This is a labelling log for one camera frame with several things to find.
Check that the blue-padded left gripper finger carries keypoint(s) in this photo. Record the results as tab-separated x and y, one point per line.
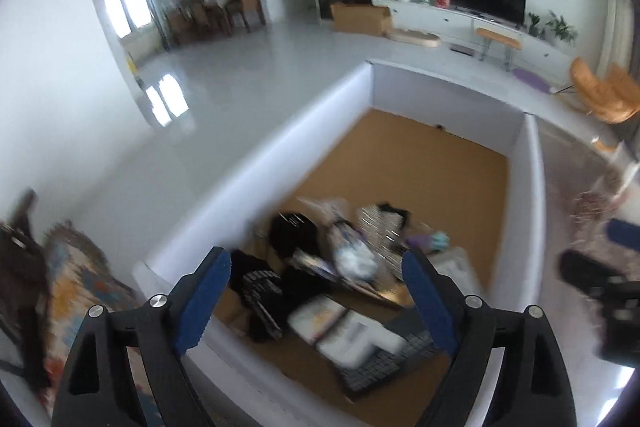
97	387

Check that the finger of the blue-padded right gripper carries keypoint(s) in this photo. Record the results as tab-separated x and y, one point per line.
509	361

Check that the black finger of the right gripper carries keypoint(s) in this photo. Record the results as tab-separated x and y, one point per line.
589	276

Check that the white lotion bottle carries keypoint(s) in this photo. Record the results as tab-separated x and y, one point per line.
341	335

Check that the black patterned socks bundle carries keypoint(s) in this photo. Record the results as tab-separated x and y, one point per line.
261	292

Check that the black knit cloth bundle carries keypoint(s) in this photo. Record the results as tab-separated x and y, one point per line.
290	232

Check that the purple toy water gun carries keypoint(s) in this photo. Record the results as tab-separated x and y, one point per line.
429	243

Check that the orange lounge chair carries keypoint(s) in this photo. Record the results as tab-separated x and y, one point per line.
614	99

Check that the white cardboard box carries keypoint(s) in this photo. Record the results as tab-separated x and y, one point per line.
454	157

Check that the potted green plant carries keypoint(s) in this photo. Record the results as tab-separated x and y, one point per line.
559	30

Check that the white tv cabinet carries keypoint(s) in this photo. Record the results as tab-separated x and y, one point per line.
456	27

